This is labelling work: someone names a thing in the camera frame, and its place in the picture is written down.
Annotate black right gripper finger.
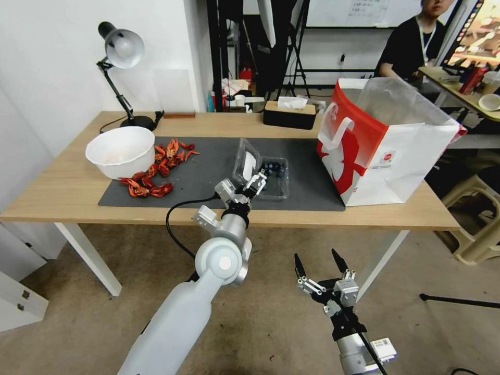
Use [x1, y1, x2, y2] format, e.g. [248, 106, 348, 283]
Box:
[331, 248, 358, 282]
[293, 253, 328, 297]

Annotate clear plastic takeout container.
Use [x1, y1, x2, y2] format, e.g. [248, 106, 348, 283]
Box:
[233, 137, 291, 202]

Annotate black tissue box wooden lid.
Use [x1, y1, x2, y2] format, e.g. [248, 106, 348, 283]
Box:
[262, 100, 316, 131]

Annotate red and white takeout bag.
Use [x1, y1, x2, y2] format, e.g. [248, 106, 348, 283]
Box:
[315, 77, 468, 208]

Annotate dark grey table mat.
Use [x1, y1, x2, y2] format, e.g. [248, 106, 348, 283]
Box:
[97, 136, 346, 212]

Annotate white tissue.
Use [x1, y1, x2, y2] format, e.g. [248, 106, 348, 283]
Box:
[277, 96, 308, 110]

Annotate black tripod leg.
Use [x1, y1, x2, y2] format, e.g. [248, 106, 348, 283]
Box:
[420, 293, 500, 310]

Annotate white plastic bowl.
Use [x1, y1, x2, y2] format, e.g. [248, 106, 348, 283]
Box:
[85, 127, 156, 180]

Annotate black tripod stand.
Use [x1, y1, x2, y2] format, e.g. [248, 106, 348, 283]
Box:
[279, 0, 312, 99]

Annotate beige plastic stool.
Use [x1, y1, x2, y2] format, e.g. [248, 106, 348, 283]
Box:
[441, 173, 500, 268]

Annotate wooden table white legs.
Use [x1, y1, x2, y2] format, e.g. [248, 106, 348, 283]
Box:
[0, 111, 461, 302]

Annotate black desk lamp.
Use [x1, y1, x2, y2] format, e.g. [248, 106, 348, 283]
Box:
[96, 21, 157, 132]

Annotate whiteboard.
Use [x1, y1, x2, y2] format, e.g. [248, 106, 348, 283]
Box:
[304, 0, 416, 29]

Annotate person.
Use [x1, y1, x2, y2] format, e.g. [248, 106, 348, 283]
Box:
[376, 0, 447, 86]

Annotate wooden background desk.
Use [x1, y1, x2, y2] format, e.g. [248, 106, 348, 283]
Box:
[418, 65, 500, 118]

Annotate small white bowl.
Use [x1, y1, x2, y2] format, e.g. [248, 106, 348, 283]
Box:
[478, 95, 500, 113]

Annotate pale drink cup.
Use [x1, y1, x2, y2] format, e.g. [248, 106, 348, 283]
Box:
[479, 71, 500, 96]

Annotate white cabinet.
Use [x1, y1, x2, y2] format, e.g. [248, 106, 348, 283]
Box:
[0, 269, 49, 333]

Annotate computer monitor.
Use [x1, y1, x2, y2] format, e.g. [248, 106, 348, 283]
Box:
[443, 0, 500, 68]

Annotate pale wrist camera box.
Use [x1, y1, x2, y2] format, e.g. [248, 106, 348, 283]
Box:
[333, 278, 360, 305]
[214, 178, 238, 208]

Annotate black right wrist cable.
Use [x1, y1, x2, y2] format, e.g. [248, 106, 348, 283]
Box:
[351, 312, 388, 375]

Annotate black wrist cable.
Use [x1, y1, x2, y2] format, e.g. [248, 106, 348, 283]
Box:
[165, 198, 218, 259]
[351, 312, 388, 375]

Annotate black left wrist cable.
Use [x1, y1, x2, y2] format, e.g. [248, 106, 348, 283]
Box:
[165, 198, 218, 259]

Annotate black metal frame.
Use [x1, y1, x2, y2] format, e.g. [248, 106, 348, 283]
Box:
[206, 0, 237, 113]

